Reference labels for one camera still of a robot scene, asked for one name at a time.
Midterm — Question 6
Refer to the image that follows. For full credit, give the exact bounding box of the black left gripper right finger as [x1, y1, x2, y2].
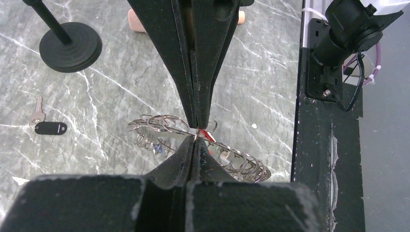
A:
[186, 137, 324, 232]

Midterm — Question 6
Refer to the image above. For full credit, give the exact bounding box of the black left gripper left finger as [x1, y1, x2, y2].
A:
[0, 137, 195, 232]

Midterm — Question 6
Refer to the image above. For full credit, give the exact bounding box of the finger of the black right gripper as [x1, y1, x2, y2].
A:
[191, 0, 240, 128]
[128, 0, 197, 128]

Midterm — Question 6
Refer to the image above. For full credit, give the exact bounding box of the red tag key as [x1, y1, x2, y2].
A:
[199, 130, 216, 142]

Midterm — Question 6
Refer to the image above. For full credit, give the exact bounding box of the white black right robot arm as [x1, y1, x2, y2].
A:
[129, 0, 408, 129]

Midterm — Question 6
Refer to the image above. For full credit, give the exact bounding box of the blue tag key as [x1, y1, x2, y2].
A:
[153, 144, 163, 154]

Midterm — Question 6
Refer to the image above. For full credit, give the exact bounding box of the black tag key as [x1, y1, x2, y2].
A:
[29, 96, 68, 135]

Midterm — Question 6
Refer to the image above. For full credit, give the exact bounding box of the black microphone stand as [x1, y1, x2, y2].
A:
[24, 0, 103, 73]

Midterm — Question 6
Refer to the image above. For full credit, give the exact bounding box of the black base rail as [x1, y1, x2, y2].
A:
[291, 17, 366, 232]

